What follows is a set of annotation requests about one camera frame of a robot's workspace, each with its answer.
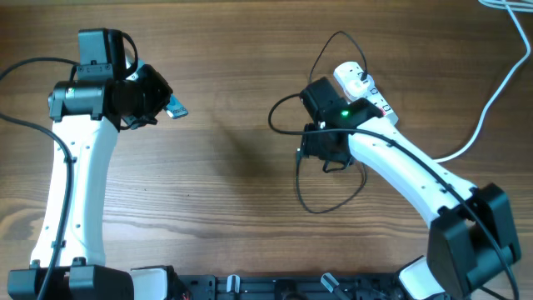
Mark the Galaxy smartphone teal screen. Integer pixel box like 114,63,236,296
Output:
165,94,188,119

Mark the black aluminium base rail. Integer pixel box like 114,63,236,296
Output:
168,273,410,300

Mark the white USB charger plug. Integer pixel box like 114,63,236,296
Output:
343,75,375,102

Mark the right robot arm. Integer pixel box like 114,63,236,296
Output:
299,78,521,299

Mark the white cables top corner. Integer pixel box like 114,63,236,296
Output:
477,0,533,13

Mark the black USB charging cable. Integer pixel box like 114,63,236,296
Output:
294,30,370,215

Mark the white power strip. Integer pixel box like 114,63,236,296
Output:
333,62,399,125

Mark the white power strip cord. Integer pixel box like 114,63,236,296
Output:
431,0,532,164

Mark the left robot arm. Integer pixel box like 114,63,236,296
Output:
7,28,186,299

